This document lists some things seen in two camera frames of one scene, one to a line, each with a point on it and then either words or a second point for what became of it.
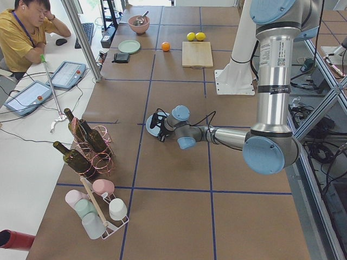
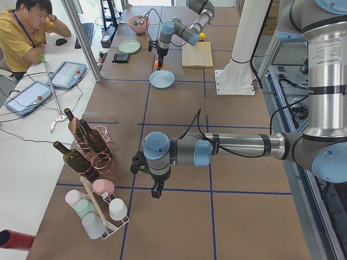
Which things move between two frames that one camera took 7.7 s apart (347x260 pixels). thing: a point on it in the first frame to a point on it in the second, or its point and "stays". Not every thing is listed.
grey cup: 93,226 stays
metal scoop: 139,21 stays
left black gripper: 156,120 to 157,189
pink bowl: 141,28 stays
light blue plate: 155,131 to 161,79
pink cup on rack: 102,186 stays
